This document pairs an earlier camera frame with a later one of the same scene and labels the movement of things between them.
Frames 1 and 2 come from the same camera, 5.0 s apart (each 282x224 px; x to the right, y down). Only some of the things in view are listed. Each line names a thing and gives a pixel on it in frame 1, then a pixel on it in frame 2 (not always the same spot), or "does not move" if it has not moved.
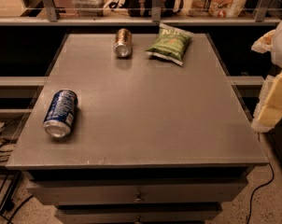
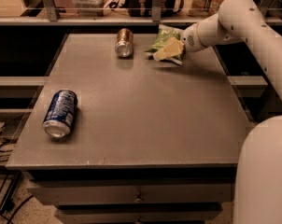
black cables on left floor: [9, 204] does not move
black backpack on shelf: [138, 0] does not move
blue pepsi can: [61, 113] does not move
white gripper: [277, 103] to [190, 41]
